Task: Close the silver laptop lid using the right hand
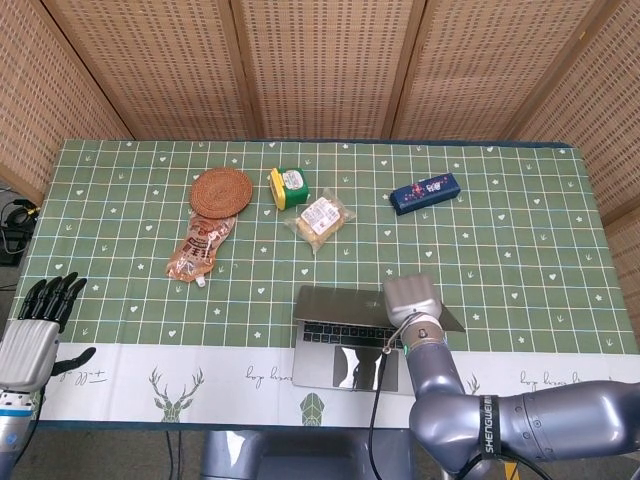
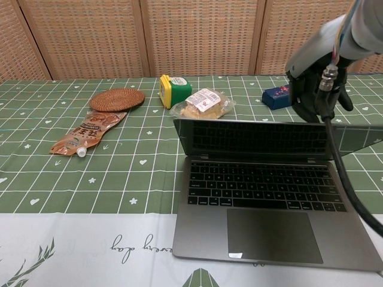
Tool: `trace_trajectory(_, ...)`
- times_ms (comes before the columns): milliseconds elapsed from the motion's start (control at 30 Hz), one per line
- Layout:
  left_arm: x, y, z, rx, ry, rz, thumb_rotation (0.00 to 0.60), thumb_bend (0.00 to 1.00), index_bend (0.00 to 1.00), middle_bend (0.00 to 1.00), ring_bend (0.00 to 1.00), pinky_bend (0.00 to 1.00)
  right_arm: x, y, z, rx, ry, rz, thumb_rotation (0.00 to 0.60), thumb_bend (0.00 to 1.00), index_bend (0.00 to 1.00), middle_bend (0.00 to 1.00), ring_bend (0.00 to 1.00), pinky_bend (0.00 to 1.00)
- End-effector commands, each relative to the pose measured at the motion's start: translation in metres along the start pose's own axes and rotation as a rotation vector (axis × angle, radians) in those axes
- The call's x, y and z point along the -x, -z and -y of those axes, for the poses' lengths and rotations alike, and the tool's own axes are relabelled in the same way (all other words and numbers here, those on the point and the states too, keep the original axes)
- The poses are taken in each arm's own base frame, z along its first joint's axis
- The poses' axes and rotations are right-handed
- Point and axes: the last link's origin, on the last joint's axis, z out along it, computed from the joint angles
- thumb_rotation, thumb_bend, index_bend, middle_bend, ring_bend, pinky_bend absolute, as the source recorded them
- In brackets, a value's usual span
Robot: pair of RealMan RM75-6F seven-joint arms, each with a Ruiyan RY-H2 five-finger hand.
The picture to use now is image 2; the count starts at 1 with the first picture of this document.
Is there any bread in clear plastic bag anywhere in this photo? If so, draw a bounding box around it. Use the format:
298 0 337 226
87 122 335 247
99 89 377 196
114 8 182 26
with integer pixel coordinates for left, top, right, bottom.
169 88 236 120

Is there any woven rattan folding screen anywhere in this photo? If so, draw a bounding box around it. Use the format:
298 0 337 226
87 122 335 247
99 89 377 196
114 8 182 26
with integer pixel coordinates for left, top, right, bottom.
0 0 383 81

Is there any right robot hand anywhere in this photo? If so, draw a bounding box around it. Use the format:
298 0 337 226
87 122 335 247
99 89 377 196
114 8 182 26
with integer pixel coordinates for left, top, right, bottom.
285 13 354 124

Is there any green checkered tablecloth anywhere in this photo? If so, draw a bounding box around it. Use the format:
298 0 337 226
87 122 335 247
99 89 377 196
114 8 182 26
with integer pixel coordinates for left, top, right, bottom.
0 71 383 287

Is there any dark blue small box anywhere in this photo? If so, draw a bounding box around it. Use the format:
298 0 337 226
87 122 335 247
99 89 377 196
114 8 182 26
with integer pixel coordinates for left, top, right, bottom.
262 84 293 111

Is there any coloured wire bundle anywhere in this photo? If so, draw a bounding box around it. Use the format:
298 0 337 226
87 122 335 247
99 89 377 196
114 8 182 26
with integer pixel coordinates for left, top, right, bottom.
330 0 359 65

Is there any brown spout drink pouch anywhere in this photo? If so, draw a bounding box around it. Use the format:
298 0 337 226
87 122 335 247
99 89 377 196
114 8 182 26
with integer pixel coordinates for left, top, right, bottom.
49 109 128 158

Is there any silver grey laptop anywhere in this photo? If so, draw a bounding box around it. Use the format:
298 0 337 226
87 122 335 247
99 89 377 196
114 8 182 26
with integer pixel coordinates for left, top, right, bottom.
172 118 383 271

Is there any yellow green plastic container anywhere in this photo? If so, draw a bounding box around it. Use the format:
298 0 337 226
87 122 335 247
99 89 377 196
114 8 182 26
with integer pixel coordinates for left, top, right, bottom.
159 74 193 109

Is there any round woven rattan coaster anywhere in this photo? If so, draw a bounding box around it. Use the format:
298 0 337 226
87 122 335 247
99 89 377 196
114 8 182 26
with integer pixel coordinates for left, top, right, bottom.
90 88 145 112

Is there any black cable with metal connector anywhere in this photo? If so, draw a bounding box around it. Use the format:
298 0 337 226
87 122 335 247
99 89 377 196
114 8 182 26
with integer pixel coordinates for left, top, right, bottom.
317 61 383 240

